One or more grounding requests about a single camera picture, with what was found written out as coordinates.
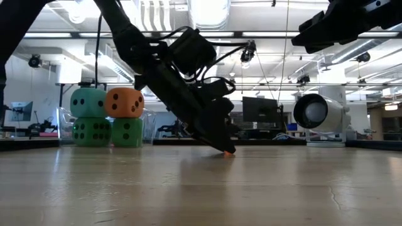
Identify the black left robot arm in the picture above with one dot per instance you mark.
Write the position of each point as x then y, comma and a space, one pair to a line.
125, 37

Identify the large green foam die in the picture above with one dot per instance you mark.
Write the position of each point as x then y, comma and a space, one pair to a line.
127, 132
91, 132

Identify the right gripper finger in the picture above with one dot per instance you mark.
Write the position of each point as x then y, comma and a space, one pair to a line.
311, 42

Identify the black ceiling spotlight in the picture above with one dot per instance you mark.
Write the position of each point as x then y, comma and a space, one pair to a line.
248, 54
34, 61
303, 79
363, 57

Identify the slim silver ventilation duct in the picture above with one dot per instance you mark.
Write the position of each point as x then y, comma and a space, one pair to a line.
355, 50

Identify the black monitor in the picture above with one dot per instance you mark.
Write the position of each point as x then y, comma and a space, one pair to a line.
260, 110

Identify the large teal foam die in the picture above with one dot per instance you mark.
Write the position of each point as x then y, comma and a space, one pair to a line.
88, 103

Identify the large orange foam die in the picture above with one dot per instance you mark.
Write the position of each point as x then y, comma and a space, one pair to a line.
124, 102

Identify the clear plastic bin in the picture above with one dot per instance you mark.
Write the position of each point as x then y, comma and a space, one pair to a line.
149, 125

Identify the overhead frame beam with lights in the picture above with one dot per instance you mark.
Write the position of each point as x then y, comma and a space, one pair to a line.
270, 34

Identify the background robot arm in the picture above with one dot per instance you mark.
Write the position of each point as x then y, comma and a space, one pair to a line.
172, 128
41, 127

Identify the blue box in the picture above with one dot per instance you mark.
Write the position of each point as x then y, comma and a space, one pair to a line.
292, 126

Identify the large silver ventilation duct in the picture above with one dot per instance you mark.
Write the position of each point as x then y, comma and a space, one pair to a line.
208, 12

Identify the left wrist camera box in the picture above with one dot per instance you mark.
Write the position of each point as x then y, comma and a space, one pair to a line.
216, 88

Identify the grey-screen monitor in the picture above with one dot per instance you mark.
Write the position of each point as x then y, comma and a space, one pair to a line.
21, 110

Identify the small orange die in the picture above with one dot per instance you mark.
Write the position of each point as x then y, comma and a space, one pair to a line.
228, 153

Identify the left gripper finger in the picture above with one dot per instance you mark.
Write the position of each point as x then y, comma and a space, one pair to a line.
216, 132

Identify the white cylindrical camera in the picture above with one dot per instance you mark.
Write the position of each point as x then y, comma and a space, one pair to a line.
323, 116

